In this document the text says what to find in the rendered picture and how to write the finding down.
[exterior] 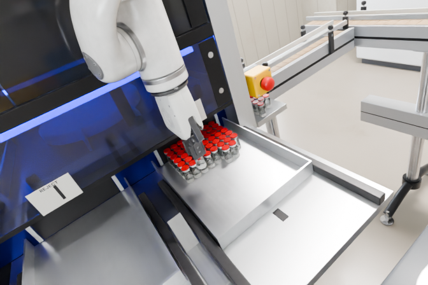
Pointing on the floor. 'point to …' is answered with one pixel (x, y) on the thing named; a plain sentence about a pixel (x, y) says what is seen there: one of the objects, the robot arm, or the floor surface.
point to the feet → (402, 195)
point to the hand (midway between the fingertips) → (193, 147)
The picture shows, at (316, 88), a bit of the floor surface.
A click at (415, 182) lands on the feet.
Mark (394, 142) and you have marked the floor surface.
